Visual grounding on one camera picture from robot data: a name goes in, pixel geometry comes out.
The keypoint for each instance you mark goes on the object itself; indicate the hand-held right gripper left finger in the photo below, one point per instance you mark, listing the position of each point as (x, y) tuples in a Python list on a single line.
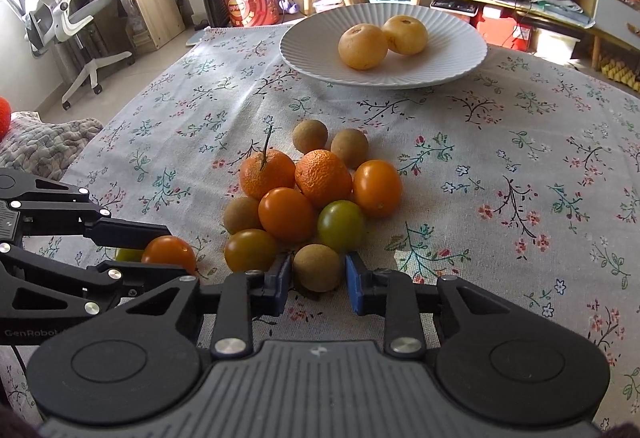
[(280, 283)]

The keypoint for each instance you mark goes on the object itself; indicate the white ribbed plate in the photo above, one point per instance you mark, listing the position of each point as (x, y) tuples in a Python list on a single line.
[(310, 53)]

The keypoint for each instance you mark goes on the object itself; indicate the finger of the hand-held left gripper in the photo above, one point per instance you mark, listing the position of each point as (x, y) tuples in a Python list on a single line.
[(130, 270), (130, 233)]

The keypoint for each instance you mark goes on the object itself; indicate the white office chair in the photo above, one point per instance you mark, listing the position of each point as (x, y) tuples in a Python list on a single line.
[(45, 3)]

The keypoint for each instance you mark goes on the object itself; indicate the orange round object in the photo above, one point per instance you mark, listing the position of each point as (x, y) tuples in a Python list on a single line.
[(3, 116)]

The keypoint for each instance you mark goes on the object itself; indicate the yellow egg crate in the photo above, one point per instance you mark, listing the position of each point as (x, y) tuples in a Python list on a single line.
[(620, 71)]

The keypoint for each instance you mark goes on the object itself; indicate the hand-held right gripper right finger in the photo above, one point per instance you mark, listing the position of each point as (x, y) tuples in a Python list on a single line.
[(352, 285)]

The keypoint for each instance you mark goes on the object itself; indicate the yellow round pear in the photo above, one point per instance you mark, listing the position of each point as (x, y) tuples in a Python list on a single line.
[(407, 36), (362, 47)]

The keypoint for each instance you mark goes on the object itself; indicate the red box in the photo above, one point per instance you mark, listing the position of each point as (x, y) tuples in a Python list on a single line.
[(495, 28)]

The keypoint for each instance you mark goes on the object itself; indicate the white storage box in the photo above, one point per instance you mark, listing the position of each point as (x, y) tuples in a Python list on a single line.
[(552, 43)]

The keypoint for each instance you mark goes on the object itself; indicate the mandarin with stem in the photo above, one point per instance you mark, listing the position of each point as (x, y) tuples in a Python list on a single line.
[(267, 175)]

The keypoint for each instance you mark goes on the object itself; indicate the pale green cherry tomato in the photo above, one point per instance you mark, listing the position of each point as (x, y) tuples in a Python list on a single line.
[(129, 255)]

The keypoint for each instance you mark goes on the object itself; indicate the purple slipper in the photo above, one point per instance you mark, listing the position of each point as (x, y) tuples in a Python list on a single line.
[(287, 6)]

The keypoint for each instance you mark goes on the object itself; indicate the black flat device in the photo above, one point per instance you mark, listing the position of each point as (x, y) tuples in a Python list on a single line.
[(452, 4)]

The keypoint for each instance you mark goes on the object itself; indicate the green orange cherry tomato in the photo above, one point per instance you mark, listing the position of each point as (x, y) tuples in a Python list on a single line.
[(250, 250)]

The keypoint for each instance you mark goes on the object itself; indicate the bumpy orange mandarin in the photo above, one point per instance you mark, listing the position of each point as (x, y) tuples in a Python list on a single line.
[(322, 178)]

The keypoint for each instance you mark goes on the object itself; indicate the floral tablecloth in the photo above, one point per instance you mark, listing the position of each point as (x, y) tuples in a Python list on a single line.
[(500, 143)]

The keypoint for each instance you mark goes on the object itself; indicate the grey cabinet drawer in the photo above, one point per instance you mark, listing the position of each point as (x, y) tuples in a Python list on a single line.
[(615, 13)]

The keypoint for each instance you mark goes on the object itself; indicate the grey blanket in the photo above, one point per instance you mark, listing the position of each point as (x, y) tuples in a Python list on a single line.
[(45, 146)]

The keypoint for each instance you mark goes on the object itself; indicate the black panel heater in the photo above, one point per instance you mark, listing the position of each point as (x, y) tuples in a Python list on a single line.
[(212, 3)]

